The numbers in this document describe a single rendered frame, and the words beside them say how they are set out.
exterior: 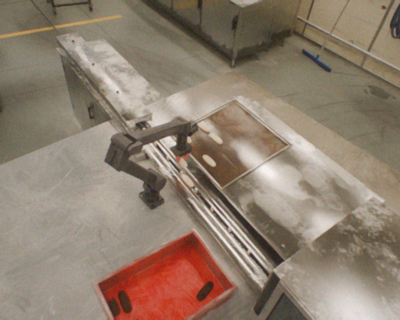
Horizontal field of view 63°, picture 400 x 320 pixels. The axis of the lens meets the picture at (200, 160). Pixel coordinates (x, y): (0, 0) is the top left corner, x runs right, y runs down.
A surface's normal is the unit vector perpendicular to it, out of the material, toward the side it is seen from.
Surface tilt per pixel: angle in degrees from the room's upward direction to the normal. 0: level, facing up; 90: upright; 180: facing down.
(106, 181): 0
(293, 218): 10
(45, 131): 0
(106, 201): 0
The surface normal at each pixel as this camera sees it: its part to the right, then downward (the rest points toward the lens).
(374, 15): -0.81, 0.36
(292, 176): -0.06, -0.62
